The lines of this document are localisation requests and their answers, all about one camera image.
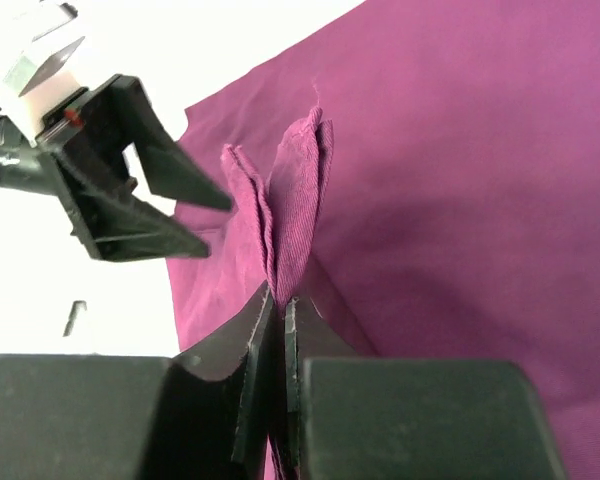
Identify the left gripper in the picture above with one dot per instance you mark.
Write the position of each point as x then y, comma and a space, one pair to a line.
80, 152

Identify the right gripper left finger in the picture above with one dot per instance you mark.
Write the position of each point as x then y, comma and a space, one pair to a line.
199, 415

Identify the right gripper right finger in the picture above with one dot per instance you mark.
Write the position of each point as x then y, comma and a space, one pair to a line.
355, 417

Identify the purple cloth mat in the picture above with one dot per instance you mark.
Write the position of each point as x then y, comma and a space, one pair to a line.
440, 161

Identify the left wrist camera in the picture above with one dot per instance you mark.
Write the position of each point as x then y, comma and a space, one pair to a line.
37, 39

